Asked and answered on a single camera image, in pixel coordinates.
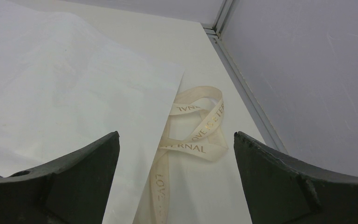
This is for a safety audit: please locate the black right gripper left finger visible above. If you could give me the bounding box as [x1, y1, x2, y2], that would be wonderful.
[0, 132, 120, 224]

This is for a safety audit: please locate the cream printed ribbon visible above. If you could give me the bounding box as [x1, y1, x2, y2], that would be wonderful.
[133, 86, 228, 224]

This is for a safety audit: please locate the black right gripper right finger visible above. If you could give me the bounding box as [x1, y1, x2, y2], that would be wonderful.
[234, 132, 358, 224]

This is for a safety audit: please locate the white paper bouquet wrap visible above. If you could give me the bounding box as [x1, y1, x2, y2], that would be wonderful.
[0, 0, 184, 224]

